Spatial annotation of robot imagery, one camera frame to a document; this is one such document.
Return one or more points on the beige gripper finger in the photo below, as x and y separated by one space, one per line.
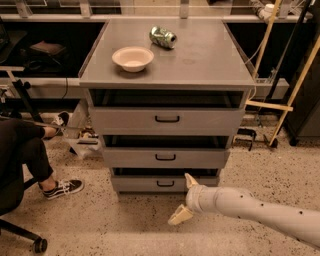
181 214
190 181

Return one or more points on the grey drawer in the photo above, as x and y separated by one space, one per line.
165 158
144 184
165 121

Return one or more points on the black tripod stand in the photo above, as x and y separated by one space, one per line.
22 88

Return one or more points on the black white sneaker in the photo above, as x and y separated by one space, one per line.
60 120
63 188

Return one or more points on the white bottle on bench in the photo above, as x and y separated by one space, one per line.
264 13

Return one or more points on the crushed green soda can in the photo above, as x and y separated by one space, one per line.
162 37

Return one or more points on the clear plastic bin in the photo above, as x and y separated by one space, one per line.
80 135

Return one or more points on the white paper bowl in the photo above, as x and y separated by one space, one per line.
133 59

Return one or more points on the grey top drawer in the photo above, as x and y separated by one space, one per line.
165 121

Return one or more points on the grey drawer cabinet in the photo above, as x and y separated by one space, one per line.
203 70

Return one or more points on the black white sneaker back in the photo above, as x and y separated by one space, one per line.
60 120

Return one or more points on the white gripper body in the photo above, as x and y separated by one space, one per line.
196 199

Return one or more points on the black white sneaker front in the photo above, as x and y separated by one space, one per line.
63 188

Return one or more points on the grey bottom drawer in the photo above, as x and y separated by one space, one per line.
144 184

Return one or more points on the seated person black trousers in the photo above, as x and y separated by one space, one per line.
22 143

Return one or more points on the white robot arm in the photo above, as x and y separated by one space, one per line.
300 224

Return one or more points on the grey middle drawer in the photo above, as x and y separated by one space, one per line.
165 158

